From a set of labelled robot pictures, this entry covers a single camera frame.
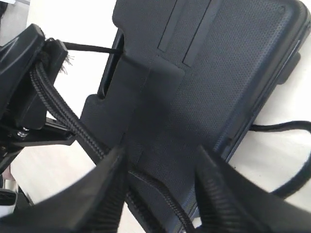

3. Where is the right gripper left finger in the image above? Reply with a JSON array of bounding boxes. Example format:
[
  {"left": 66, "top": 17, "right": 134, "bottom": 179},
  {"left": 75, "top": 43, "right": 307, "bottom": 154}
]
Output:
[{"left": 0, "top": 148, "right": 126, "bottom": 233}]

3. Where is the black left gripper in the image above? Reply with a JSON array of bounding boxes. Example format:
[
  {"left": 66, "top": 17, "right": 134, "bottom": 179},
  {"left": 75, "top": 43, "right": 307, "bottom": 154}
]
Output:
[{"left": 0, "top": 40, "right": 74, "bottom": 172}]

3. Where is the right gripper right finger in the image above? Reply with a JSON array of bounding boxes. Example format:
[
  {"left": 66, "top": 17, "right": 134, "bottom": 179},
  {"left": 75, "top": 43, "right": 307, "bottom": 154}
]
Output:
[{"left": 196, "top": 146, "right": 311, "bottom": 233}]

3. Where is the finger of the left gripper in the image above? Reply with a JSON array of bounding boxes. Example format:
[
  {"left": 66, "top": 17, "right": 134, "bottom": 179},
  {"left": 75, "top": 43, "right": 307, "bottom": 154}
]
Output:
[{"left": 0, "top": 24, "right": 45, "bottom": 102}]

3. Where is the black braided rope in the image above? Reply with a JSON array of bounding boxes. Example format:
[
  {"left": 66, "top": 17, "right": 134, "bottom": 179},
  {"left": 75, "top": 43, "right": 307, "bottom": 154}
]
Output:
[{"left": 30, "top": 37, "right": 311, "bottom": 233}]

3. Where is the black plastic carrying case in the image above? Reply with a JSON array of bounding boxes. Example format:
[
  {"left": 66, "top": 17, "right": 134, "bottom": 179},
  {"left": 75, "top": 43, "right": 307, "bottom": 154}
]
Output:
[{"left": 81, "top": 0, "right": 311, "bottom": 233}]

